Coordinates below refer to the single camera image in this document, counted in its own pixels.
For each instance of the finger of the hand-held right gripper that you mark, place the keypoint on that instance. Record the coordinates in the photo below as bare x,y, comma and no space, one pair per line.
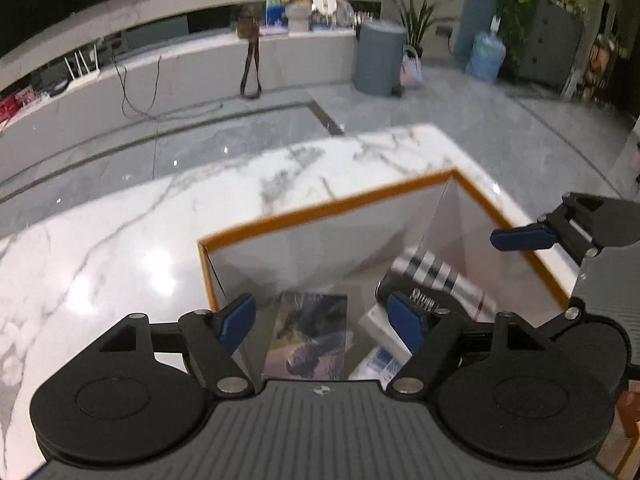
567,316
522,237

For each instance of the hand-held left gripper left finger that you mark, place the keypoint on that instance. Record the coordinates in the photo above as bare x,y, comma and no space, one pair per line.
237,321

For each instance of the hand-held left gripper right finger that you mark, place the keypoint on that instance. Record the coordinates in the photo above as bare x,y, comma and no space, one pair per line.
406,321

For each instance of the book with painted cover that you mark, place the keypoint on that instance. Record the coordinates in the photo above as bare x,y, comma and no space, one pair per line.
310,335

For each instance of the white box with orange rim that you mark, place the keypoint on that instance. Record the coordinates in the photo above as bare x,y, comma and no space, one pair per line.
325,245

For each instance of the small white box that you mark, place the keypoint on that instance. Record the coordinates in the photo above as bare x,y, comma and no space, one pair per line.
381,327

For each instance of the black white striped package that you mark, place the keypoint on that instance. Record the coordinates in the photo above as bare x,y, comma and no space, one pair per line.
440,272

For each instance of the wooden stool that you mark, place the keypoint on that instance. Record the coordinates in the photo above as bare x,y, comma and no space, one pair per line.
627,440

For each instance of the dried flower bouquet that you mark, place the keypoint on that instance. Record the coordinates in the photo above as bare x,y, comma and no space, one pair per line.
590,72

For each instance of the blue water jug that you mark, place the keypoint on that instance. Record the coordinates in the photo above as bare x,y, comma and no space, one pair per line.
485,57

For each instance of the grey drawer cabinet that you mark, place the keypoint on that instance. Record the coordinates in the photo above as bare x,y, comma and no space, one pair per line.
552,45

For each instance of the pink handbag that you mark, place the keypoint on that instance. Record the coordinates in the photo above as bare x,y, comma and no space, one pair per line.
411,71

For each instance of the grey trash can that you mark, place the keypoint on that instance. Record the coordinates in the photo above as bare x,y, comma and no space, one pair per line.
379,60

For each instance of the long-leaf potted plant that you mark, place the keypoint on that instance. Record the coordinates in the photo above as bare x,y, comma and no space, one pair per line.
417,15

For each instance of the long white marble console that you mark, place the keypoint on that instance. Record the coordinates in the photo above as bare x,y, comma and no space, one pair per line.
190,75

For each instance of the white router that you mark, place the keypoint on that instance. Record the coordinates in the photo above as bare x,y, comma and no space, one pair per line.
82,72

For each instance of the round white fan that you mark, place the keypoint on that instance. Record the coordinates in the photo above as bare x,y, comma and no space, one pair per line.
323,1

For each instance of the wall socket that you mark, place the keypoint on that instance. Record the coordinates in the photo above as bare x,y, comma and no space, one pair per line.
443,30

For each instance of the brown camera bag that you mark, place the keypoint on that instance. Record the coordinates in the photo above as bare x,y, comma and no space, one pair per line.
248,25

